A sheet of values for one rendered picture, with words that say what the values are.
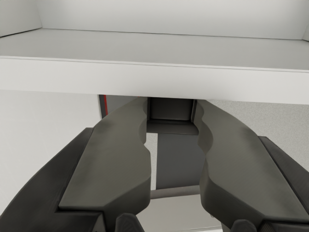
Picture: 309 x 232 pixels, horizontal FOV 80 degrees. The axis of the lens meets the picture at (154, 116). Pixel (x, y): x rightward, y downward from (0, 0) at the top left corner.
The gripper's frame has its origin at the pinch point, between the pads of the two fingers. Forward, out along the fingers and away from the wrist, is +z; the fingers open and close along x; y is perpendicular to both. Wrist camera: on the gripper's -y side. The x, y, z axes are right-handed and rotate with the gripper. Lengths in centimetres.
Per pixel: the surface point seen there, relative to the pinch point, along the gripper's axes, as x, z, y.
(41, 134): -20.9, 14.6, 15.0
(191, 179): 9.5, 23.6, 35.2
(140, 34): -2.6, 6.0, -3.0
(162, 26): -0.8, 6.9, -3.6
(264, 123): 68, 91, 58
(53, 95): -16.9, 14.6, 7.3
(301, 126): 93, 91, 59
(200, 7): 2.2, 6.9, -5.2
